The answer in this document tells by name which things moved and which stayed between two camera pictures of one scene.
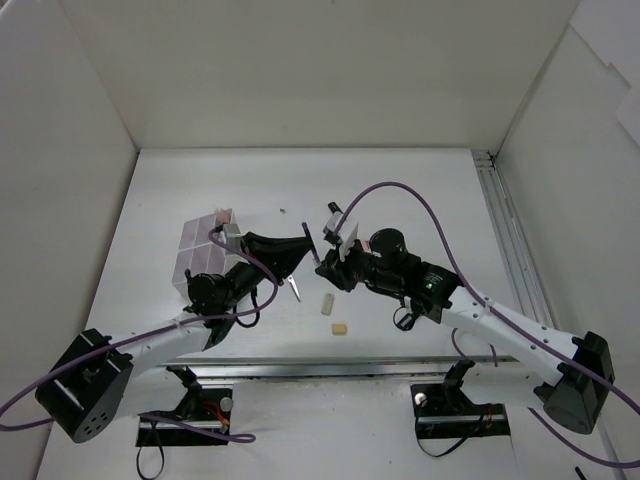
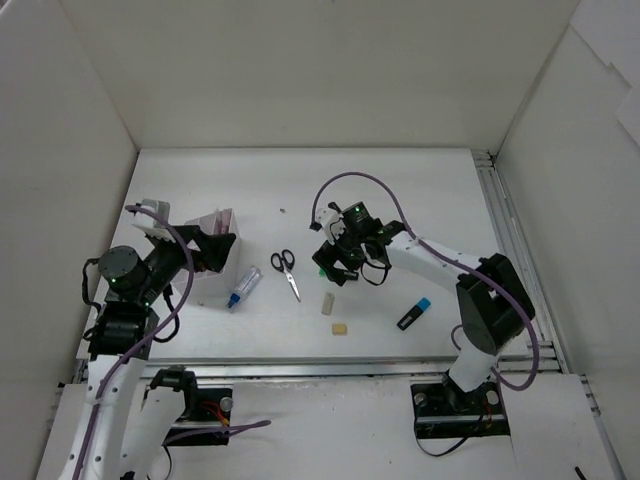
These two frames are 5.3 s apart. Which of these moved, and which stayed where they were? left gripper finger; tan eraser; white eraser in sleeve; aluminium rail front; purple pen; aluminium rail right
Moved: left gripper finger; purple pen
Stayed: aluminium rail front; aluminium rail right; tan eraser; white eraser in sleeve
